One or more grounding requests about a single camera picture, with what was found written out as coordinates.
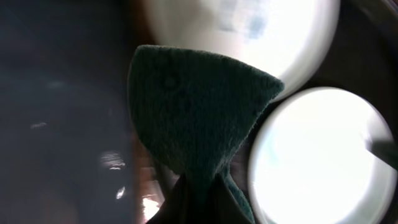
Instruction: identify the black rectangular tray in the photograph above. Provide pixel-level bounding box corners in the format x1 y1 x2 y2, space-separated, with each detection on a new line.
1 0 136 223

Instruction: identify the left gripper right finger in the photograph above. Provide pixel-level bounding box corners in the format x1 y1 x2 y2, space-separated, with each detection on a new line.
212 175 251 224

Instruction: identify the light blue plate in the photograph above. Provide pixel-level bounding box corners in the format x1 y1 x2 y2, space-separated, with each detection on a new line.
141 0 340 100
248 87 397 224

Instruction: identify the black round tray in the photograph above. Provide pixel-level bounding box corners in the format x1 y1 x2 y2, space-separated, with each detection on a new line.
239 1 397 223

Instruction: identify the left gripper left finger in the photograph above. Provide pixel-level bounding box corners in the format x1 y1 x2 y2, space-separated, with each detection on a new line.
147 175 190 224

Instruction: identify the green and yellow sponge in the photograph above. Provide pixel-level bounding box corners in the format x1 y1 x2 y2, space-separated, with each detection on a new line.
128 45 284 223

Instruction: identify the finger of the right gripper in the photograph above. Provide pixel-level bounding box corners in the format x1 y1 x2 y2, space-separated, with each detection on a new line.
366 139 398 170

